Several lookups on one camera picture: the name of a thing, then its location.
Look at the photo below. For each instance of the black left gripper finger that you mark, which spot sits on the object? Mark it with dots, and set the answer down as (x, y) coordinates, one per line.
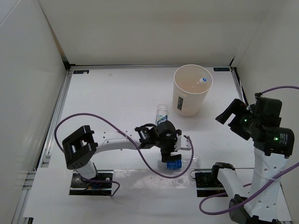
(165, 156)
(176, 157)

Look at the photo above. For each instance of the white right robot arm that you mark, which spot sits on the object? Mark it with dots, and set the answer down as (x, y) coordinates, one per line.
(273, 145)

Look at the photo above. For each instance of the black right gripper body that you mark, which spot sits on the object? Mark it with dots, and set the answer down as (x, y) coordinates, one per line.
(241, 124)

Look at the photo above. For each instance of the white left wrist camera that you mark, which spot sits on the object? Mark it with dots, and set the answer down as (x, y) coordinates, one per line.
(182, 143)

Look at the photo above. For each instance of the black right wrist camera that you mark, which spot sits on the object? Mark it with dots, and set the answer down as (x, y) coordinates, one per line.
(267, 111)

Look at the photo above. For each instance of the blue label clear water bottle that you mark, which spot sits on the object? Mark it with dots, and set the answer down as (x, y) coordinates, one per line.
(180, 164)

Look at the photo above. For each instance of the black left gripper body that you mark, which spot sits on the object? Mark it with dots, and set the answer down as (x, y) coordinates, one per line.
(168, 143)

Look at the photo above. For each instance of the aluminium table edge rail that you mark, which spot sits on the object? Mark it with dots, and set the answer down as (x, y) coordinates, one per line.
(44, 156)

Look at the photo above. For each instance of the green white label water bottle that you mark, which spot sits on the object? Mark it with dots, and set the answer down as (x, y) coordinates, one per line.
(161, 113)

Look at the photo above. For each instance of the cream plastic bin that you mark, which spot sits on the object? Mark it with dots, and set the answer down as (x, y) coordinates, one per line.
(185, 103)

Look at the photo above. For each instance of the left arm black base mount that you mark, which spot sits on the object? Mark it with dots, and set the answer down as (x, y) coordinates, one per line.
(80, 187)

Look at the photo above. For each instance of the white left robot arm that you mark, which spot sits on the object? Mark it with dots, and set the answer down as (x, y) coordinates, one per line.
(80, 146)

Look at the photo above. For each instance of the blue corner sticker right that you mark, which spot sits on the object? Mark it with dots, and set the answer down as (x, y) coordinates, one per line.
(221, 69)

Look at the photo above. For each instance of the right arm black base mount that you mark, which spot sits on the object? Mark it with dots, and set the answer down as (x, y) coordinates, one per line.
(206, 185)

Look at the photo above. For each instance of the blue corner sticker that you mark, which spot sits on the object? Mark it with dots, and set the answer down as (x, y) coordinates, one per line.
(221, 69)
(80, 71)

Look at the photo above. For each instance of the blue corner sticker left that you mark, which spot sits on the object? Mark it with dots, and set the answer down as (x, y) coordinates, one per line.
(80, 71)

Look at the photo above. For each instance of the clear unlabelled plastic bottle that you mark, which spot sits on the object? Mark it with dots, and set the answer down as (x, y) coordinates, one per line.
(196, 85)

